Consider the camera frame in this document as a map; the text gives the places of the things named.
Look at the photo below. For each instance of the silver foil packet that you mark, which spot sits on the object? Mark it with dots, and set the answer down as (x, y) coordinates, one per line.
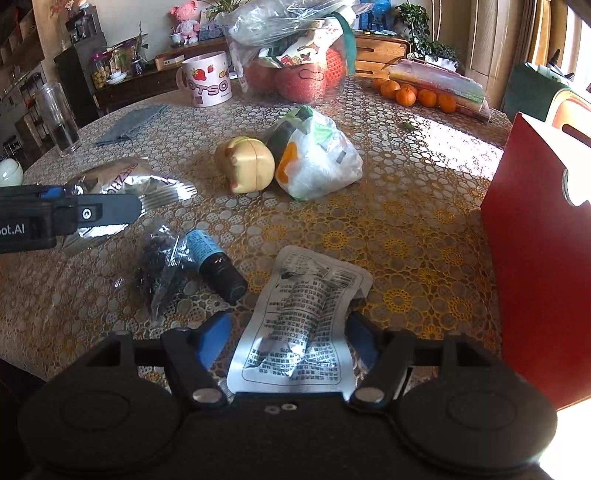
(152, 184)

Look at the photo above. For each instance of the red cardboard box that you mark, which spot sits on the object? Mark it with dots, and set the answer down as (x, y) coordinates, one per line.
(535, 277)

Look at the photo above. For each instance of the potted green tree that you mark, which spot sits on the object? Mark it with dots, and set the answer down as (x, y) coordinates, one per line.
(425, 32)

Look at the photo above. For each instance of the white bowl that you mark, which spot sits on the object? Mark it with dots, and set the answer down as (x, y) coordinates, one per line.
(10, 173)

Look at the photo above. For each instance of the small green leaf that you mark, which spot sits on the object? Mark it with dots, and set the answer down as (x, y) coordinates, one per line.
(408, 125)

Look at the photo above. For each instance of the tall glass bottle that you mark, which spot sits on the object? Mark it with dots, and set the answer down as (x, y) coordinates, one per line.
(57, 120)

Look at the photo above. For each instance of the white strawberry mug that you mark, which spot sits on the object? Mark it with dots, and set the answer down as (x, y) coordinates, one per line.
(207, 81)

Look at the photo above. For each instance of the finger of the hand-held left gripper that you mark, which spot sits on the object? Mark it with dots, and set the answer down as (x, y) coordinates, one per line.
(111, 208)
(51, 192)

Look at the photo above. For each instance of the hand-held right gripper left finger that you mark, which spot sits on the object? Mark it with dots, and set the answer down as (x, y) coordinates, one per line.
(214, 339)

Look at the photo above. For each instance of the grey folded cloth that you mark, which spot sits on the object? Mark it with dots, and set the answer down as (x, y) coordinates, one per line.
(131, 124)

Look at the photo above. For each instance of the black bottle with blue label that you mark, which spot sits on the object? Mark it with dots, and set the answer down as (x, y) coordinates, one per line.
(214, 263)

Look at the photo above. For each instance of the clear bag of black bits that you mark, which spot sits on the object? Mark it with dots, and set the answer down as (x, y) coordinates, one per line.
(159, 267)

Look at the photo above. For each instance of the blue picture card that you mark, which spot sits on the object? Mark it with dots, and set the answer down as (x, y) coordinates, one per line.
(376, 14)

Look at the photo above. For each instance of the stack of pastel folders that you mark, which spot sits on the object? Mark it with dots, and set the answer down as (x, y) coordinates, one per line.
(443, 83)

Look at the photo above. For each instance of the grass plant in vase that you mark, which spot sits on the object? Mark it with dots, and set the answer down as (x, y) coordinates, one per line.
(138, 55)

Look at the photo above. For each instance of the wooden television cabinet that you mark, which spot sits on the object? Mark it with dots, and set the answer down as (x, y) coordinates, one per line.
(383, 50)

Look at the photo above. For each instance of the pink plush doll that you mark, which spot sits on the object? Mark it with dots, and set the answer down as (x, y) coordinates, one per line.
(185, 23)

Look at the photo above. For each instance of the white printed sachet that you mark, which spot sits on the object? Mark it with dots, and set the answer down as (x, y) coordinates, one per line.
(300, 318)

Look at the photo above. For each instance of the small wooden box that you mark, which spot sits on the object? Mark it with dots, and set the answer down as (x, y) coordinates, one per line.
(169, 61)

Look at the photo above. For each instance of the green chair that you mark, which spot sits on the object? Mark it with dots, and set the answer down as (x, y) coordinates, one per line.
(531, 92)

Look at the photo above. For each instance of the orange tangerine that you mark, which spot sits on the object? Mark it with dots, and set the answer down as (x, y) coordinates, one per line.
(447, 103)
(407, 95)
(390, 89)
(377, 84)
(427, 98)

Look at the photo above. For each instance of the yellow animal toy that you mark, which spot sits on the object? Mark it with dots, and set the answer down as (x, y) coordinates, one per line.
(244, 164)

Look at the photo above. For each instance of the jar of yellow snacks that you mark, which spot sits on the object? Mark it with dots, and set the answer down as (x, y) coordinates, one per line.
(101, 71)

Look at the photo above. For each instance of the lace covered desktop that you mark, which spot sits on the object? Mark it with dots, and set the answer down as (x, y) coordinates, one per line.
(415, 207)

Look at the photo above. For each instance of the dark side cabinet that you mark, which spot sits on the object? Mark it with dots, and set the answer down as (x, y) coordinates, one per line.
(76, 74)

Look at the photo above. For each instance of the clear plastic bag of fruit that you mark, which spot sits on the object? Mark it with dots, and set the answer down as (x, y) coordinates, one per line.
(295, 55)

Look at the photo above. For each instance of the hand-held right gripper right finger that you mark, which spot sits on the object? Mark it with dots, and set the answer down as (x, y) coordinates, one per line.
(363, 342)

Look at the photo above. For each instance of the white plastic bag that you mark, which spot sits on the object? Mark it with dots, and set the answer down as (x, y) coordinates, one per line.
(318, 161)

